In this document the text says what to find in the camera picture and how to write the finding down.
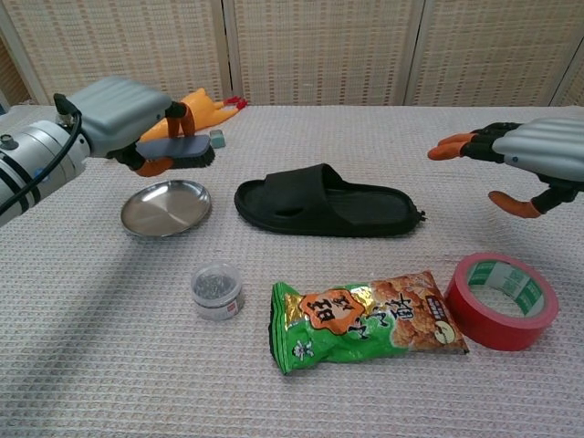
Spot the yellow rubber chicken toy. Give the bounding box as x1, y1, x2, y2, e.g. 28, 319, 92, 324
139, 89, 249, 142

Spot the grey cleaning brush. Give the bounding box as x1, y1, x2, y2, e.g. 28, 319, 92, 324
135, 135, 216, 171

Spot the red tape roll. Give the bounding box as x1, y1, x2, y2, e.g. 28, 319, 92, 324
443, 251, 560, 352

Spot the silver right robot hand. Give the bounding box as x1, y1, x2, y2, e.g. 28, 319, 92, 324
427, 117, 584, 220

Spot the bamboo folding screen panel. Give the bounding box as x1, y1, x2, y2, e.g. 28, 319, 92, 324
225, 0, 428, 109
0, 0, 235, 109
405, 0, 584, 109
0, 8, 49, 110
549, 26, 584, 109

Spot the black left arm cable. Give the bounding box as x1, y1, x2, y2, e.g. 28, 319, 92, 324
0, 93, 84, 215

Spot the round stainless steel plate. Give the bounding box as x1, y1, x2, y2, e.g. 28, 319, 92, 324
120, 179, 213, 239

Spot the green snack bag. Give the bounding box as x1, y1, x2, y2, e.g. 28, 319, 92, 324
269, 269, 471, 377

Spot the beige woven tablecloth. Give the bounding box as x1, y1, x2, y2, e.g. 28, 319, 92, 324
0, 104, 584, 438

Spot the clear jar of pins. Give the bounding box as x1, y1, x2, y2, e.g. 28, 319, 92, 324
190, 261, 245, 322

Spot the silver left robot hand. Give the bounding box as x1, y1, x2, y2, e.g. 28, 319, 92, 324
67, 76, 198, 178

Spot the black rubber slipper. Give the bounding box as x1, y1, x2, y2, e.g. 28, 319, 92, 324
234, 162, 428, 238

